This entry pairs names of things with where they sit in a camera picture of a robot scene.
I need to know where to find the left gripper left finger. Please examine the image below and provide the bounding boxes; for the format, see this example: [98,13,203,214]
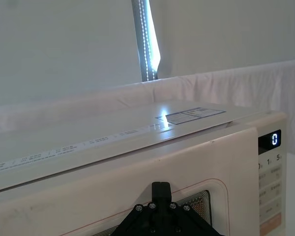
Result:
[114,181,162,236]

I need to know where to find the grey striped post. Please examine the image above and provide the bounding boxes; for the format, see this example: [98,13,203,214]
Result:
[131,0,161,82]

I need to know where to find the blue-framed label sticker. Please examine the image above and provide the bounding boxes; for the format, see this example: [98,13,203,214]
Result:
[155,107,227,126]

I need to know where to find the cream microwave oven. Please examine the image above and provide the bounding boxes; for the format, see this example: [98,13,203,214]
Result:
[0,99,289,236]

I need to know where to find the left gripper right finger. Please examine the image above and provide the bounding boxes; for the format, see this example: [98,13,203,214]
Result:
[161,181,222,236]

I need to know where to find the white curtain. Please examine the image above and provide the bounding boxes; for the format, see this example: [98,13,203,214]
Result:
[0,0,295,109]

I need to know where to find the long white label strip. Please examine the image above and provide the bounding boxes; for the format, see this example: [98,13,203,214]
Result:
[0,124,173,176]

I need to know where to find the oven control panel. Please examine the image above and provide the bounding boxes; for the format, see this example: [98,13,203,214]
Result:
[257,129,287,236]

